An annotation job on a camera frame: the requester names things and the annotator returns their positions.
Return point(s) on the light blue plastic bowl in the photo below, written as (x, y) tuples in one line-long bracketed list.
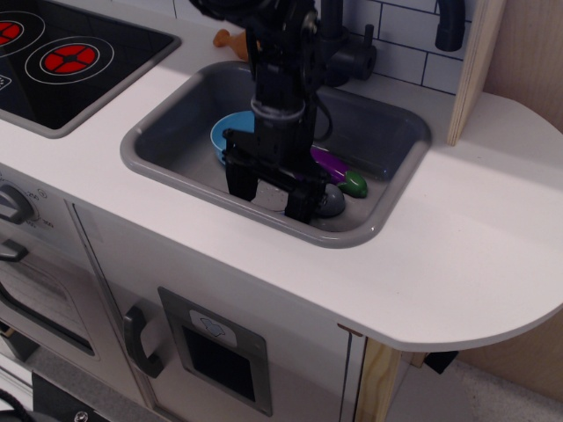
[(239, 121)]

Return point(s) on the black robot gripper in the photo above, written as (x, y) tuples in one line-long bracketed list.
[(280, 156)]

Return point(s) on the black toy stovetop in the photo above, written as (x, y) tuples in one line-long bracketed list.
[(60, 65)]

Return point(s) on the orange toy chicken drumstick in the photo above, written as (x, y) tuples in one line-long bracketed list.
[(237, 43)]

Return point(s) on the grey cabinet door handle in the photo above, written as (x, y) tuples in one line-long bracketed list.
[(134, 323)]

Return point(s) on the blue and grey toy spoon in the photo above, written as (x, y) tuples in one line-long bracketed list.
[(332, 203)]

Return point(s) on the light wooden side post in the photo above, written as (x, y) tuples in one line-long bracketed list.
[(478, 55)]

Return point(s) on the grey ice dispenser panel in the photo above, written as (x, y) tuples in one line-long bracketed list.
[(219, 351)]

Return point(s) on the grey oven knob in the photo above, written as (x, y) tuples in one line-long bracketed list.
[(15, 207)]

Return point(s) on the grey toy sink basin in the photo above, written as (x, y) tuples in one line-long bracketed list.
[(382, 142)]

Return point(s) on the grey oven door handle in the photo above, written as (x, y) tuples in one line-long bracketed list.
[(11, 251)]

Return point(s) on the purple toy eggplant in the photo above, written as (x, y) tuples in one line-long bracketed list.
[(348, 181)]

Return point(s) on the white toy oven door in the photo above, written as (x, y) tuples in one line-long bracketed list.
[(57, 304)]

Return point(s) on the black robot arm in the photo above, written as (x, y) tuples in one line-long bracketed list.
[(284, 54)]

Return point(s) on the white toy cabinet door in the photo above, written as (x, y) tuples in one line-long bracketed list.
[(314, 365)]

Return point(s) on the black toy faucet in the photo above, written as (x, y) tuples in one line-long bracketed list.
[(417, 42)]

